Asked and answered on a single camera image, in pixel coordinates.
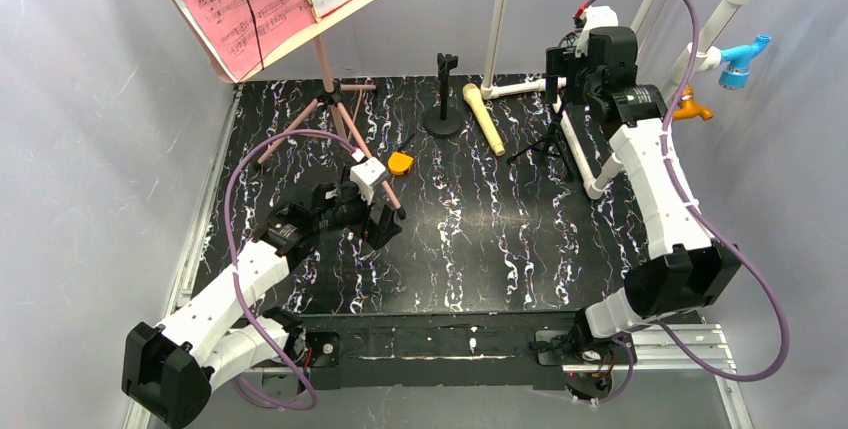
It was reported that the small black tripod stand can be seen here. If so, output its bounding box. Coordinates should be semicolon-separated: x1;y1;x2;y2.
506;105;575;182

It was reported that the cream yellow microphone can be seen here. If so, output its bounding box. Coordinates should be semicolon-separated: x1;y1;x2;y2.
462;83;505;157

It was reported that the black microphone stand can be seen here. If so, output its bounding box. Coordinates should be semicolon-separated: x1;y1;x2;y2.
423;53;464;138

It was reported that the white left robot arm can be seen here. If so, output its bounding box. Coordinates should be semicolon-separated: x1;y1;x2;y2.
121;181;405;428

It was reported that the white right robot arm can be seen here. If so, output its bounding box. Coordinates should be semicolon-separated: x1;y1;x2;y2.
546;26;741;345

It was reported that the orange tape measure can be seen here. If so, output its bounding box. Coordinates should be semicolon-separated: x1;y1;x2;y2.
387;151;415;176

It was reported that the orange pipe fitting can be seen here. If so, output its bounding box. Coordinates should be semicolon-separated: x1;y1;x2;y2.
673;84;714;121

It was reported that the pink music stand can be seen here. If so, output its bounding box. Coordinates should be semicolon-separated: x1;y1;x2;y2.
135;0;417;221

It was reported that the blue pipe fitting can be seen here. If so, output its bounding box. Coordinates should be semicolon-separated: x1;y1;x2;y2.
718;34;772;90

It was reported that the pink sheet music page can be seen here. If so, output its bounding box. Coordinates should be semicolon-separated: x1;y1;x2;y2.
150;0;318;79

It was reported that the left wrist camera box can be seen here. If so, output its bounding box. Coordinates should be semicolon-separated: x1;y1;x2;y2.
350;157;389;205

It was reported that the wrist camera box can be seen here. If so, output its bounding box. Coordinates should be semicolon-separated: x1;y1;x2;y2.
350;157;389;205
574;6;619;58

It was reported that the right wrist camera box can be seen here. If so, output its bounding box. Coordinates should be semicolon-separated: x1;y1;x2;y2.
574;6;619;58

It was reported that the white PVC pipe frame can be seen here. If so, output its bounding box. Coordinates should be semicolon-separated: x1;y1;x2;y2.
479;0;796;201

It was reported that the right robot arm base mount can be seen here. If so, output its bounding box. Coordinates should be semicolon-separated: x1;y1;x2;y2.
529;330;638;407

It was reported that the aluminium rail frame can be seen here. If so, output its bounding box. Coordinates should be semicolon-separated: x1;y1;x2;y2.
123;81;755;429

